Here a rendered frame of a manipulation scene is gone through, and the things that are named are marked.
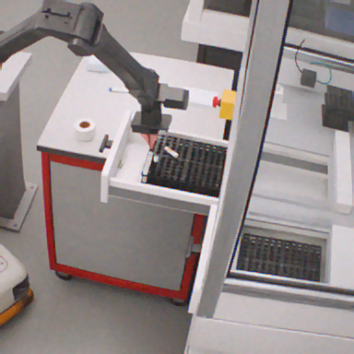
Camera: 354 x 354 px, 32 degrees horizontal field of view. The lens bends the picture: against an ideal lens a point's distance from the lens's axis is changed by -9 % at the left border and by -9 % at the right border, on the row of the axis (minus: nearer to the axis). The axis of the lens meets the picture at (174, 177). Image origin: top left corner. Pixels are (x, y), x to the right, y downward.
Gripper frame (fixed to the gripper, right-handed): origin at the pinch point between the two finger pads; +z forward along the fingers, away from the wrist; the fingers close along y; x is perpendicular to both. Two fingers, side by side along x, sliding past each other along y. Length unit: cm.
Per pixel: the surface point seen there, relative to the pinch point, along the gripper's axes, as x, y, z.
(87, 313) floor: -2, -30, 89
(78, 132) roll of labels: 13.5, -27.5, 9.6
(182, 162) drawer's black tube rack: 1.7, 8.3, 6.3
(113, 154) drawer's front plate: -7.6, -8.8, -1.7
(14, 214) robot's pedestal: 38, -76, 82
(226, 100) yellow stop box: 29.4, 16.7, 2.7
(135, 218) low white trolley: 10.4, -9.5, 41.0
